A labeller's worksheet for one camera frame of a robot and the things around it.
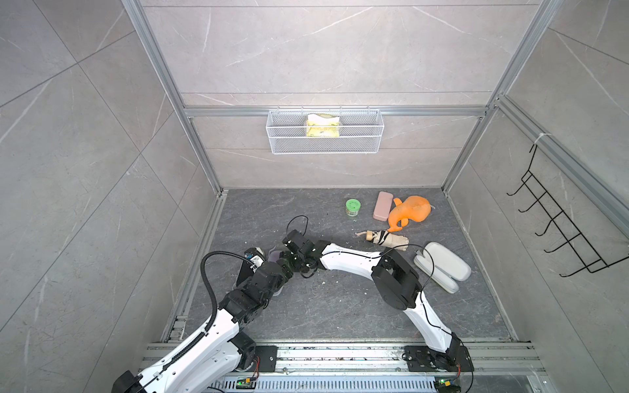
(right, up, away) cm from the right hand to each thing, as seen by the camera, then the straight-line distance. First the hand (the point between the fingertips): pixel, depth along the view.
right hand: (283, 266), depth 91 cm
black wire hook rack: (+81, +20, -24) cm, 86 cm away
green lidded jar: (+28, +22, +16) cm, 40 cm away
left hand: (+2, +4, -11) cm, 11 cm away
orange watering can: (+55, +22, +13) cm, 61 cm away
